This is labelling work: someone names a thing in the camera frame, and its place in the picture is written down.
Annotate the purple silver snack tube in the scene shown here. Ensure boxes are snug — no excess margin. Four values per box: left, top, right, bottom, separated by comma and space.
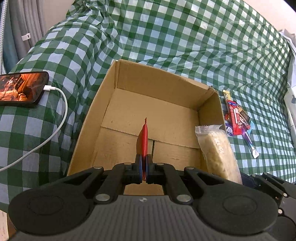
242, 131, 259, 159

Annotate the clear pack of yellow puffs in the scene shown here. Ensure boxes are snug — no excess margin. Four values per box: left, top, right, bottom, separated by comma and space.
195, 125, 242, 184

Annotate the purple chocolate bar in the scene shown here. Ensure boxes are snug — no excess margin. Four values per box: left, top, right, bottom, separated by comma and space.
225, 123, 233, 136

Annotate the long red snack pack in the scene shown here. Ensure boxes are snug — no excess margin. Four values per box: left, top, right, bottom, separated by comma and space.
227, 100, 242, 136

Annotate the small red sachet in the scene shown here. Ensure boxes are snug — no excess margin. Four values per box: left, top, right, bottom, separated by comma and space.
137, 118, 148, 181

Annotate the yellow chocolate bar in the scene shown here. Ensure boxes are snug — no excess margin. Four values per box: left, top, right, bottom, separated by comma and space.
223, 90, 232, 101

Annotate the blue stick packet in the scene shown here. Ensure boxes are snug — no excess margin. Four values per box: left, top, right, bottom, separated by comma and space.
249, 121, 254, 131

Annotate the red black small bar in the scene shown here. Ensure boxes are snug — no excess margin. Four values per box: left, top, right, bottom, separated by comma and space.
240, 118, 250, 130

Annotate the black gold chocolate packet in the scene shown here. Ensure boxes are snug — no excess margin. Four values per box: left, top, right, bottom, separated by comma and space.
238, 105, 250, 122

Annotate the brown orange small bar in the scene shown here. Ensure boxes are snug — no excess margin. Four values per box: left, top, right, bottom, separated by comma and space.
224, 113, 231, 121

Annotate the brown cardboard box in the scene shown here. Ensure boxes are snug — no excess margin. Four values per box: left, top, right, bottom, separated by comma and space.
67, 59, 228, 196

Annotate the black smartphone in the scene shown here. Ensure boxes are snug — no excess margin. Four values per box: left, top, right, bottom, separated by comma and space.
0, 71, 49, 107

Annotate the green white checkered cloth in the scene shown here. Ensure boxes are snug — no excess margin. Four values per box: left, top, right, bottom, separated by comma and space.
1, 1, 295, 211

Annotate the grey curtain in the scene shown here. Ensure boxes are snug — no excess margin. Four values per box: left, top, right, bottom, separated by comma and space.
1, 0, 46, 73

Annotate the white charging cable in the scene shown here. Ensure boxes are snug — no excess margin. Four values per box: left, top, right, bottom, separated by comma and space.
0, 84, 69, 172

